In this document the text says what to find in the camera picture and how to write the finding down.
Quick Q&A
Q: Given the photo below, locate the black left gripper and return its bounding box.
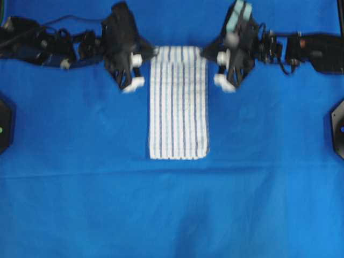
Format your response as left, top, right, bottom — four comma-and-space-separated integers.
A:
101, 1, 159, 93

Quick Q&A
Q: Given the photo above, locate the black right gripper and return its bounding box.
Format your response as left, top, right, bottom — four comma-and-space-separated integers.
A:
200, 2, 260, 93

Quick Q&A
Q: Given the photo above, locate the blue striped white towel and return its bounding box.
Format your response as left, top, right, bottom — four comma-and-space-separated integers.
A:
148, 46, 210, 160

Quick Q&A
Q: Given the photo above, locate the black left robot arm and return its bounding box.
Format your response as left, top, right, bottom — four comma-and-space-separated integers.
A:
1, 1, 159, 92

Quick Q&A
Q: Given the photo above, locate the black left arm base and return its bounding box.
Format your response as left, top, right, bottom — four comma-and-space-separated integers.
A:
1, 92, 17, 154

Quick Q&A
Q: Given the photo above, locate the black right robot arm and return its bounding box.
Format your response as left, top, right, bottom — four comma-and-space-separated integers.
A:
200, 1, 343, 92

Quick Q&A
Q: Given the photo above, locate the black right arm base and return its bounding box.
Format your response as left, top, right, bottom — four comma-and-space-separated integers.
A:
331, 99, 343, 160

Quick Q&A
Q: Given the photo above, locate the blue table cloth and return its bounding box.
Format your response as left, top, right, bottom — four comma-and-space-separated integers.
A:
0, 0, 344, 258

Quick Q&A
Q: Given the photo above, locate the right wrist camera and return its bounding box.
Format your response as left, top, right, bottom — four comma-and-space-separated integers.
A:
224, 1, 253, 48

